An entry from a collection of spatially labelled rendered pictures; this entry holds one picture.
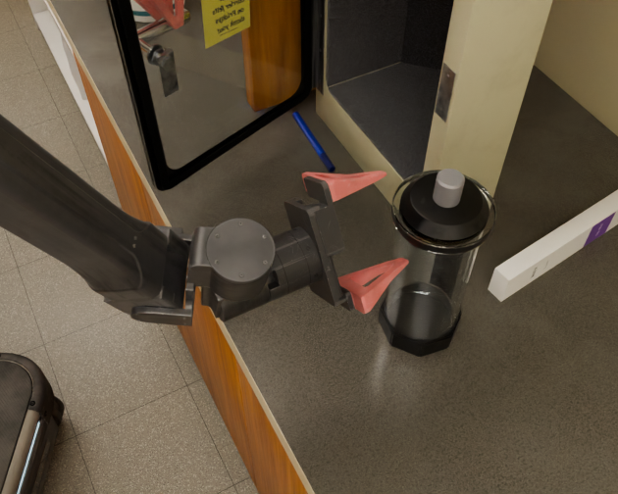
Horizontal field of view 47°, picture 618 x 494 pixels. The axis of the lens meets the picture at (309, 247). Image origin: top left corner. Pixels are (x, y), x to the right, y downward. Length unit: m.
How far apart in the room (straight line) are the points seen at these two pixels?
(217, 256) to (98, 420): 1.41
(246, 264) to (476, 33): 0.35
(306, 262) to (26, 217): 0.27
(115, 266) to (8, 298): 1.68
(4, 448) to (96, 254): 1.20
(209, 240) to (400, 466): 0.38
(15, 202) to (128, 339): 1.59
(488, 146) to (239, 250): 0.44
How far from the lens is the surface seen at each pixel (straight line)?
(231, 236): 0.59
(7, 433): 1.74
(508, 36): 0.82
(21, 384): 1.79
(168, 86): 0.89
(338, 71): 1.11
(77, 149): 2.61
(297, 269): 0.66
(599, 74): 1.28
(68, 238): 0.54
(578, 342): 0.97
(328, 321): 0.92
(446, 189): 0.71
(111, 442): 1.93
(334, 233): 0.66
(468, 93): 0.83
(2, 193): 0.48
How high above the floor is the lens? 1.72
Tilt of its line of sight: 52 degrees down
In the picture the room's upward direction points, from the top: straight up
